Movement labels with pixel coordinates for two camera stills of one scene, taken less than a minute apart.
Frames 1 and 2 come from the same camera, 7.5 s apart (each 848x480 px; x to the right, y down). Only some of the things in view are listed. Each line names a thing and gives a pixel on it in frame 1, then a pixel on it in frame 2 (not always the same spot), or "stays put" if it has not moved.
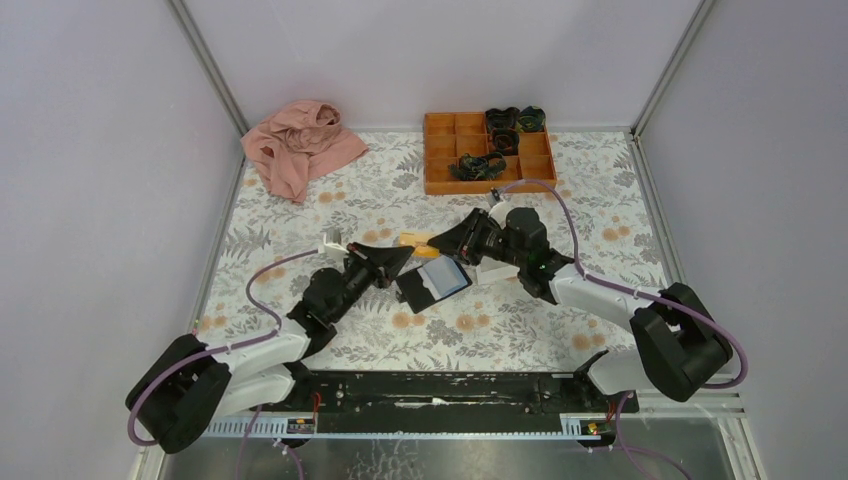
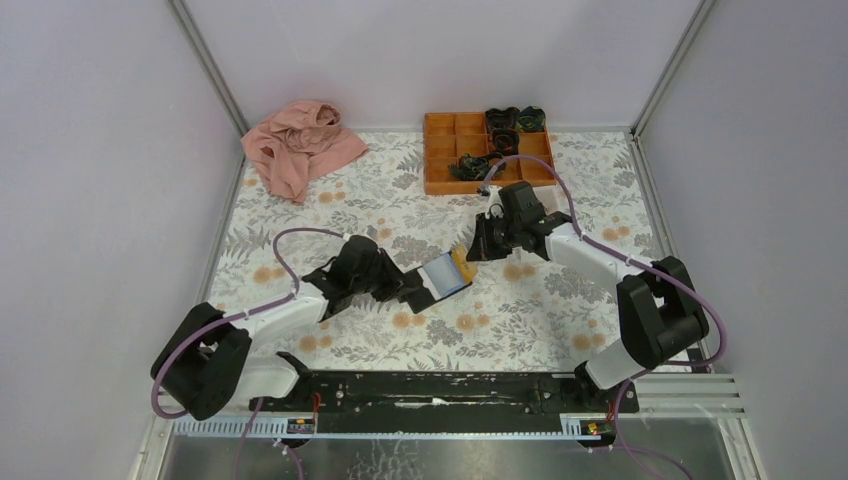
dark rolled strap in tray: (502, 121) stays put
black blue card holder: (425, 286) stays put
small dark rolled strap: (505, 141) stays put
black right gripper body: (492, 242) to (497, 235)
